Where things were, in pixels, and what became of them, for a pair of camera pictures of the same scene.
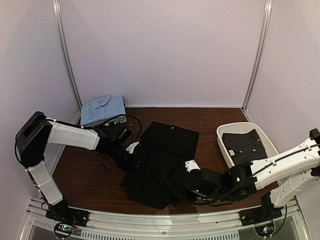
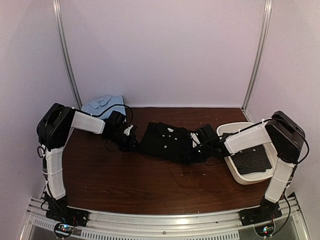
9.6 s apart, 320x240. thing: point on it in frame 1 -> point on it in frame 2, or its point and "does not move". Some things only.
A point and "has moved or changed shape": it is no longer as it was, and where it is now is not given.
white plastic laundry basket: x=237 y=127 does not move
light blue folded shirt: x=102 y=109 does not move
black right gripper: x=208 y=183 -> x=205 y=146
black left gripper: x=129 y=164 -> x=129 y=146
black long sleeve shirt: x=158 y=175 has moved or changed shape
